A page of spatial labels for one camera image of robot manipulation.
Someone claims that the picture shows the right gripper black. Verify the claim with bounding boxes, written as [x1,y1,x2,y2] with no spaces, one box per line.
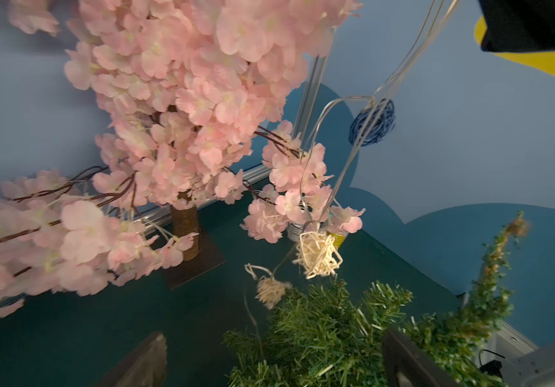
[479,0,555,53]

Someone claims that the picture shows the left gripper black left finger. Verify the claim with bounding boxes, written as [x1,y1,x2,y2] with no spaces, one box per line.
[95,332,167,387]

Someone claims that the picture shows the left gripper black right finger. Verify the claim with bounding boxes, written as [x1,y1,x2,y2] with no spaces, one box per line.
[382,328,456,387]

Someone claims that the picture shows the small green christmas tree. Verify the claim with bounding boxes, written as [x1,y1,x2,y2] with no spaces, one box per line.
[224,213,527,386]

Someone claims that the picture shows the string lights with rattan balls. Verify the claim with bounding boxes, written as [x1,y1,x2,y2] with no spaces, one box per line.
[243,0,462,311]

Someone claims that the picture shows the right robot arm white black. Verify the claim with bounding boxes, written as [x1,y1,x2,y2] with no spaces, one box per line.
[475,1,555,386]

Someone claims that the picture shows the pink cherry blossom tree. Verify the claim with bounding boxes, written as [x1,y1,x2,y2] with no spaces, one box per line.
[0,1,362,319]

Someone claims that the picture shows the yellow green labelled can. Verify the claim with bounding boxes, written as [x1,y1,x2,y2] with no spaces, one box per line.
[330,232,348,250]

